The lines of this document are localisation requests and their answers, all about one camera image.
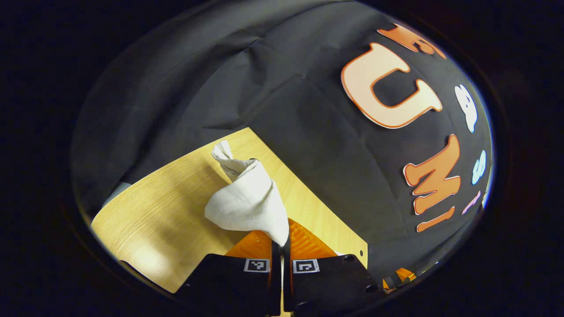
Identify black backdrop cloth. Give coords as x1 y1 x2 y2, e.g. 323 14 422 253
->
70 0 494 291

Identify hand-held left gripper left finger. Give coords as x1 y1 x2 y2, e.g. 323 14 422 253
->
175 229 283 317

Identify white jeans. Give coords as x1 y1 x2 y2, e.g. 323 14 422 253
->
204 140 290 248

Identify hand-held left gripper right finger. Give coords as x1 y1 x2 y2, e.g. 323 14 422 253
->
282 218 384 314

